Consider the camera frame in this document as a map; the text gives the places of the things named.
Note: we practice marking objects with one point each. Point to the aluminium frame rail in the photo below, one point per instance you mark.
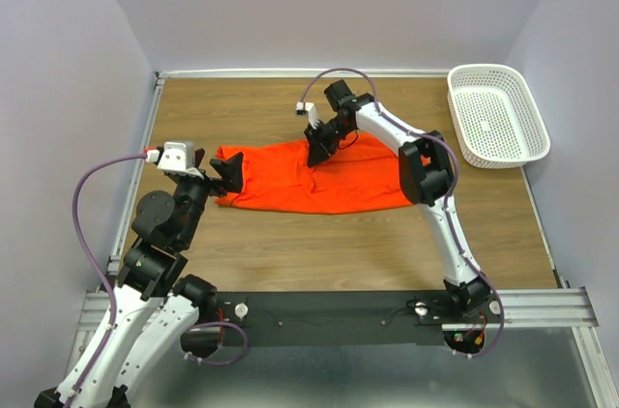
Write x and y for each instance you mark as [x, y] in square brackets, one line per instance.
[561, 307]

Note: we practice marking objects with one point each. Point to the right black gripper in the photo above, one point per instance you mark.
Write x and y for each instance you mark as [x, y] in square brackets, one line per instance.
[317, 153]

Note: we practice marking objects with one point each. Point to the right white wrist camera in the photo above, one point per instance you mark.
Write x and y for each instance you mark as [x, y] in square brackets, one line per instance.
[309, 111]

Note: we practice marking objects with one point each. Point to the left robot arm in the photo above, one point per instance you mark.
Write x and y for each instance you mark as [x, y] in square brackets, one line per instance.
[150, 303]

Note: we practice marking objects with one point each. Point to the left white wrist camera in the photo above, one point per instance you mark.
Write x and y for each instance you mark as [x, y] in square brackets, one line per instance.
[174, 158]

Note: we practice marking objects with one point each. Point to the white perforated plastic basket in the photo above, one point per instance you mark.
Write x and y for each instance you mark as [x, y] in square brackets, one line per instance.
[497, 121]

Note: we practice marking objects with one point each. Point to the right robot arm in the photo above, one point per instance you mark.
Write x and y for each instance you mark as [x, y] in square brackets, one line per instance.
[427, 174]

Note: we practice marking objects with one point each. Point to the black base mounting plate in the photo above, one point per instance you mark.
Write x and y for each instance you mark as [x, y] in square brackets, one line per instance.
[319, 319]

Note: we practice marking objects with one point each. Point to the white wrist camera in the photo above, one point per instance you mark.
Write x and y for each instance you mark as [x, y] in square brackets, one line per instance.
[174, 158]
[309, 111]

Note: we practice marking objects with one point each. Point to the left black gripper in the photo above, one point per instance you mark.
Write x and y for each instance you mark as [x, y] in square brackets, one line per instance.
[231, 171]

